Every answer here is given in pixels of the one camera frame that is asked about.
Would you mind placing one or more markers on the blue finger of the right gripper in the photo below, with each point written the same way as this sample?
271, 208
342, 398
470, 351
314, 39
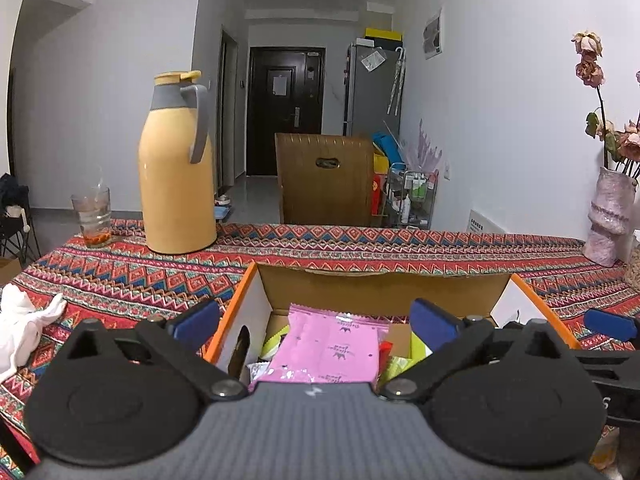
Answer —
620, 327

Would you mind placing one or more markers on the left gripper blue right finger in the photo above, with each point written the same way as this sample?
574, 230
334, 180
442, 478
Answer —
455, 345

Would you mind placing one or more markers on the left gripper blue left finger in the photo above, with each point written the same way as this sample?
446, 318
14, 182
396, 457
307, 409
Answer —
176, 341

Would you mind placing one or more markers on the pink snack packet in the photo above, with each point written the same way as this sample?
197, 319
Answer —
325, 347

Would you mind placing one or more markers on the patterned red tablecloth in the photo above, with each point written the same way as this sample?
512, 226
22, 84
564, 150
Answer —
124, 281

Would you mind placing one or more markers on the yellow green snack packet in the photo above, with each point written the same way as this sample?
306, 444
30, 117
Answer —
272, 344

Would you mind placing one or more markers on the pink textured vase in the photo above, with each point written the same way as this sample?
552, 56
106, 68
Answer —
610, 215

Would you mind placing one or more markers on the orange cardboard pumpkin box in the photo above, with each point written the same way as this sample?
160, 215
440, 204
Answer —
259, 305

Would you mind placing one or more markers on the white crumpled cloth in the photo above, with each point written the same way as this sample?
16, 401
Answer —
21, 327

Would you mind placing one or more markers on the glass cup with drink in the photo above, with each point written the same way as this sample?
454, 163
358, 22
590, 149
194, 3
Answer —
94, 215

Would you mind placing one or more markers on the yellow thermos jug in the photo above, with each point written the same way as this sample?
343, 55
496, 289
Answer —
176, 167

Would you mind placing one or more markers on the red gift box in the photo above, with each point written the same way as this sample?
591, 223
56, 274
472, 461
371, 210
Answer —
378, 196

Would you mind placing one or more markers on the black folding chair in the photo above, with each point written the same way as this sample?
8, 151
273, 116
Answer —
18, 235

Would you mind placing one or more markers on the wooden chair back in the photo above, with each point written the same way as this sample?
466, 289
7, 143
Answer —
324, 180

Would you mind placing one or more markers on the dark entrance door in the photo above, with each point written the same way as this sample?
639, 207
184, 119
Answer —
285, 95

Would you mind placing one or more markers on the grey refrigerator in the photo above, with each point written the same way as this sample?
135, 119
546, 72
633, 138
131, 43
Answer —
371, 91

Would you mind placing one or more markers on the yellow box on fridge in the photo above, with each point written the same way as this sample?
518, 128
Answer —
383, 35

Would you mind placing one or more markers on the wire storage cart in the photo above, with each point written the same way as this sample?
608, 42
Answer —
410, 198

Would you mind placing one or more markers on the wall electrical panel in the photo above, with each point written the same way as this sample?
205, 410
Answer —
432, 36

